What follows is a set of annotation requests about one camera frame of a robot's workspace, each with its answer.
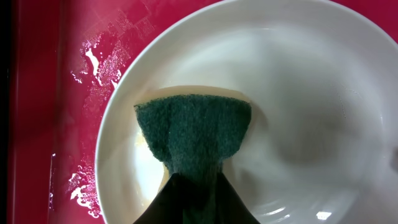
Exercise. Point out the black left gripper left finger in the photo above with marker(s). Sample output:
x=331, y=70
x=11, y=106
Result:
x=167, y=207

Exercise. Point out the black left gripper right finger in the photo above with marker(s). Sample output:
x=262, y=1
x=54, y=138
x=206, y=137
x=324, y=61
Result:
x=219, y=203

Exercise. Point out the green yellow sponge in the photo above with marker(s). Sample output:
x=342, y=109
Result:
x=193, y=129

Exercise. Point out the white plate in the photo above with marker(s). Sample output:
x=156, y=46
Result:
x=322, y=79

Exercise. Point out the red serving tray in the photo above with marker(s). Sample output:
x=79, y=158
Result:
x=71, y=57

